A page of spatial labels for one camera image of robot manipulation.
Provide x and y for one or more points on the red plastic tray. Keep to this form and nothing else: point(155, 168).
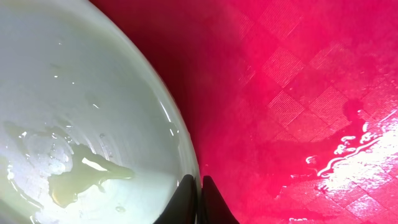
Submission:
point(291, 105)

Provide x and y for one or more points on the light green plate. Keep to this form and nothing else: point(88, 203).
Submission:
point(89, 132)

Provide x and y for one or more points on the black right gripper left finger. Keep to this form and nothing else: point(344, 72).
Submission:
point(182, 207)

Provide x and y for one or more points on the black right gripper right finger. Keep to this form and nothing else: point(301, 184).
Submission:
point(213, 209)

